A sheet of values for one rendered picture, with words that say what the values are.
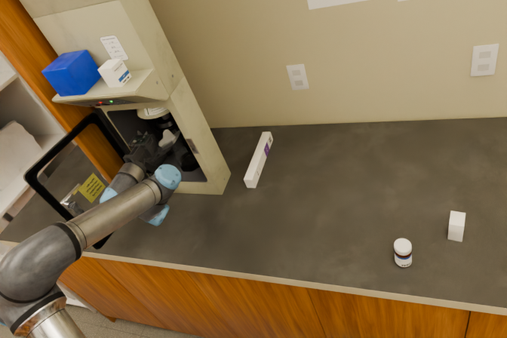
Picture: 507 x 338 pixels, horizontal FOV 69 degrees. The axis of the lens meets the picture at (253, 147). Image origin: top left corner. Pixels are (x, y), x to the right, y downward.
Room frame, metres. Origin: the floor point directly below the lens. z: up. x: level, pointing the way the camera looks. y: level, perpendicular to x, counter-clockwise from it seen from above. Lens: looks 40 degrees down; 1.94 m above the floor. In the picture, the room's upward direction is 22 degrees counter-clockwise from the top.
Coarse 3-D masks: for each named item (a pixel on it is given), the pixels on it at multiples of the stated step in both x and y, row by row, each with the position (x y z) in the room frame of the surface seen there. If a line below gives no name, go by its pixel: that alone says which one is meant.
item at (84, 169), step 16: (96, 128) 1.13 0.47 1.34; (80, 144) 1.07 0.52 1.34; (96, 144) 1.10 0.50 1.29; (64, 160) 1.02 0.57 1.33; (80, 160) 1.05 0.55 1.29; (96, 160) 1.08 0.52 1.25; (112, 160) 1.11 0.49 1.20; (48, 176) 0.97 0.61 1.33; (64, 176) 0.99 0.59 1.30; (80, 176) 1.02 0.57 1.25; (96, 176) 1.05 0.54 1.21; (112, 176) 1.09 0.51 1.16; (64, 192) 0.97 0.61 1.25; (80, 192) 0.99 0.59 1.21; (96, 192) 1.02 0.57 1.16
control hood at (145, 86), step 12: (132, 72) 1.04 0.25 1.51; (144, 72) 1.01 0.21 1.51; (156, 72) 1.01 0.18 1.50; (96, 84) 1.05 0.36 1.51; (132, 84) 0.96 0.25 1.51; (144, 84) 0.95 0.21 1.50; (156, 84) 0.99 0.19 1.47; (72, 96) 1.04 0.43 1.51; (84, 96) 1.01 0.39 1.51; (96, 96) 0.99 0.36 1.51; (108, 96) 0.96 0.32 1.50; (120, 96) 0.95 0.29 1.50; (132, 96) 0.93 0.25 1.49; (144, 96) 0.94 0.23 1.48; (156, 96) 0.97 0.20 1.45; (168, 96) 1.01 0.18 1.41
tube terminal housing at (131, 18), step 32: (128, 0) 1.04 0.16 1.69; (64, 32) 1.13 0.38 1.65; (96, 32) 1.08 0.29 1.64; (128, 32) 1.02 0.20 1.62; (160, 32) 1.09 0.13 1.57; (128, 64) 1.05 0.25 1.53; (160, 64) 1.04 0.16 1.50; (192, 96) 1.10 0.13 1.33; (192, 128) 1.03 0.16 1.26; (224, 160) 1.10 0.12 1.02; (192, 192) 1.08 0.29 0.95
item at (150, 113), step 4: (152, 108) 1.10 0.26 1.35; (156, 108) 1.09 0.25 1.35; (160, 108) 1.09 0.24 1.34; (164, 108) 1.09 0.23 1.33; (140, 112) 1.12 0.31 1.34; (144, 112) 1.11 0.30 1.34; (148, 112) 1.10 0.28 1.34; (152, 112) 1.09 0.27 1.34; (156, 112) 1.09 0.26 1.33; (160, 112) 1.09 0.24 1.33; (164, 112) 1.09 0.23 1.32; (168, 112) 1.09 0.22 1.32; (140, 116) 1.12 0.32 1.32; (144, 116) 1.11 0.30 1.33; (148, 116) 1.10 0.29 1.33; (152, 116) 1.09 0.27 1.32; (156, 116) 1.08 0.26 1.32; (160, 116) 1.08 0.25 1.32
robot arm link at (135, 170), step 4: (124, 164) 0.96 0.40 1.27; (128, 164) 0.95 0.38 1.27; (132, 164) 0.95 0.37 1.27; (136, 164) 0.95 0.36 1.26; (124, 168) 0.94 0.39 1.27; (128, 168) 0.94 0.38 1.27; (132, 168) 0.94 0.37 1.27; (136, 168) 0.94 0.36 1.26; (140, 168) 0.94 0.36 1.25; (124, 172) 0.98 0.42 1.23; (128, 172) 0.92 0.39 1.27; (132, 172) 0.92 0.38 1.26; (136, 172) 0.93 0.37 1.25; (140, 172) 0.93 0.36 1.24; (136, 176) 0.92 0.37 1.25; (140, 176) 0.93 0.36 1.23; (140, 180) 0.92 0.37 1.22
